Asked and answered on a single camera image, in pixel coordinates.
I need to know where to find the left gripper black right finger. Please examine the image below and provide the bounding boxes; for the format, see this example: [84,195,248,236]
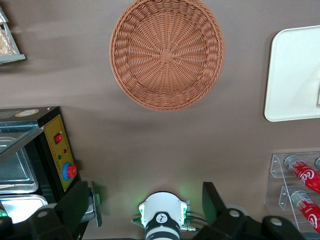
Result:
[196,181,307,240]

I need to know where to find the cream plastic tray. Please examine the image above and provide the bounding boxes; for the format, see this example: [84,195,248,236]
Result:
[263,24,320,123]

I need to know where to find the red emergency stop button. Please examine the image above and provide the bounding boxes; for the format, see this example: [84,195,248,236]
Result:
[62,161,78,181]

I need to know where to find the black base cables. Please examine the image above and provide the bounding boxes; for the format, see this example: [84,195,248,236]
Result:
[183,211,209,233]

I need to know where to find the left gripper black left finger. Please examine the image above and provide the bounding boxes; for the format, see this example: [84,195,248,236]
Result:
[11,180,90,240]

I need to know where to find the brown round wicker basket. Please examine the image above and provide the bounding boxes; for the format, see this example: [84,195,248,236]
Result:
[109,0,226,113]

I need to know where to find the steel warmer pan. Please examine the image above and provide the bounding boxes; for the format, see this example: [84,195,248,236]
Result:
[0,194,49,225]
[0,136,39,194]

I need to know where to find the clear bag of pastry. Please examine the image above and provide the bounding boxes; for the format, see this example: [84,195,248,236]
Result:
[0,28,16,56]

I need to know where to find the clear acrylic bottle rack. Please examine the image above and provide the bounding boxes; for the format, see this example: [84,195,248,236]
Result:
[264,150,320,234]

